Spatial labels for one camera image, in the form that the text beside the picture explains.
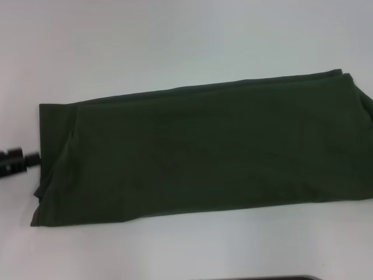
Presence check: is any dark green FREE t-shirt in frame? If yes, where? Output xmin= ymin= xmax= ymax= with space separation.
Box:
xmin=29 ymin=68 xmax=373 ymax=229

